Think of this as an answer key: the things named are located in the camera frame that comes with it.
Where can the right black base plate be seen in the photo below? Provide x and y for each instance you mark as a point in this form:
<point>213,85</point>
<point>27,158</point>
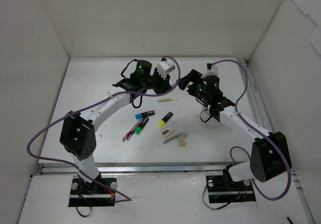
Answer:
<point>221,191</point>

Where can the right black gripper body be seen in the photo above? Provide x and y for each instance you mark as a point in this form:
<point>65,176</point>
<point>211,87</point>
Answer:
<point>193,84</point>

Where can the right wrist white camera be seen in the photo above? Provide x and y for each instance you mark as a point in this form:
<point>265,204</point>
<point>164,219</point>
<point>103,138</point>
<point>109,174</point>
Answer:
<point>212,70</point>

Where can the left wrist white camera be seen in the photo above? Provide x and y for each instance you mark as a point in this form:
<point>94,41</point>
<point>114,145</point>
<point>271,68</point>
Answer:
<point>164,68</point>

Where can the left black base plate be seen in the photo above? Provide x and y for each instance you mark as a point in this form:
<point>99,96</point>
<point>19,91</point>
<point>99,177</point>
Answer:
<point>83,194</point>

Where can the yellow cap black highlighter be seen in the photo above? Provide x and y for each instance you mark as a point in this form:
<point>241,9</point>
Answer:
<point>165,119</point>

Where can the green cap black highlighter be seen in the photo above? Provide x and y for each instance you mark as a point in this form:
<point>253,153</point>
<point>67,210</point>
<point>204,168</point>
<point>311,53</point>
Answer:
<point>141,125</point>

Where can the blue cap black highlighter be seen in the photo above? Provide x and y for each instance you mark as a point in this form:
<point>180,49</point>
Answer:
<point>145,114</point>

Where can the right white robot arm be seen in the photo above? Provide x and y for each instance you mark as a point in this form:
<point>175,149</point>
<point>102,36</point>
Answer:
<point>269,153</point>

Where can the yellow pen tube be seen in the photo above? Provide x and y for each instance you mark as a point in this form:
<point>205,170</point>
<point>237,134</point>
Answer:
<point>167,99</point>

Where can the white divided round container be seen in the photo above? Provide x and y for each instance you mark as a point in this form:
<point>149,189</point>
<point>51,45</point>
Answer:
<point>211,121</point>

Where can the blue pen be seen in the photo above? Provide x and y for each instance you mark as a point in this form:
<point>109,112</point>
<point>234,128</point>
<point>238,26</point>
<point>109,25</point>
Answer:
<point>131,132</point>

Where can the small wooden sharpener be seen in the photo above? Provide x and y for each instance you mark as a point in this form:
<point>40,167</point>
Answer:
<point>181,144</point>

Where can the pink white stapler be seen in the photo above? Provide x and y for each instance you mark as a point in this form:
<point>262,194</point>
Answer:
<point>167,132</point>

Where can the wrist white camera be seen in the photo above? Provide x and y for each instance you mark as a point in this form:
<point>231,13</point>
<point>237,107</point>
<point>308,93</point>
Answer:
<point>164,68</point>
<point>212,70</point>

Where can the red pen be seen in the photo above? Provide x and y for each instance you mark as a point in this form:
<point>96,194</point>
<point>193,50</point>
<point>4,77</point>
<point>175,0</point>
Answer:
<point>124,138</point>

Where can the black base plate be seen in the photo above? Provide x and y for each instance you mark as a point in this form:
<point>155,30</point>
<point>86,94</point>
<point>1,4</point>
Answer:
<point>83,194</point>
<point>221,191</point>

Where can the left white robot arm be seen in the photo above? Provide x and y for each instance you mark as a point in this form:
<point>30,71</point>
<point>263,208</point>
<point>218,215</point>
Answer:
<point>78,131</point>

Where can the grey eraser block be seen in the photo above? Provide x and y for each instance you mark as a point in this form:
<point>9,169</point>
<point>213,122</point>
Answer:
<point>182,136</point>

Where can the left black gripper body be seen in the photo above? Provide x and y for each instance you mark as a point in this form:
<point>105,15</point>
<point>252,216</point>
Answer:
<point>160,84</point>

